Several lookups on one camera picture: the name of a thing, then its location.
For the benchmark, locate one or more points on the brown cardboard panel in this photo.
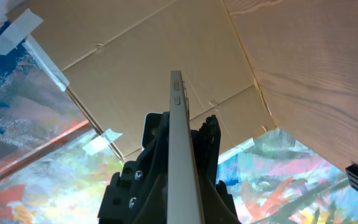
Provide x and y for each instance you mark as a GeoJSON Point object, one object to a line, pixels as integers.
{"type": "Point", "coordinates": [116, 58]}

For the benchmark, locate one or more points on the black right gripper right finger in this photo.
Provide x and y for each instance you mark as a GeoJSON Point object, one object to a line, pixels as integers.
{"type": "Point", "coordinates": [218, 204]}

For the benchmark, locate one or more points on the gold Galaxy smartphone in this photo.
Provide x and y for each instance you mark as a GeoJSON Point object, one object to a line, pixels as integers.
{"type": "Point", "coordinates": [184, 205]}

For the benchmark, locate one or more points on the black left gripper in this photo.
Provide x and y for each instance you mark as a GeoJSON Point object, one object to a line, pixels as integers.
{"type": "Point", "coordinates": [151, 124]}

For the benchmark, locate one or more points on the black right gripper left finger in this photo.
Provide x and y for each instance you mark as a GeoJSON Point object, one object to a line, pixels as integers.
{"type": "Point", "coordinates": [138, 194]}

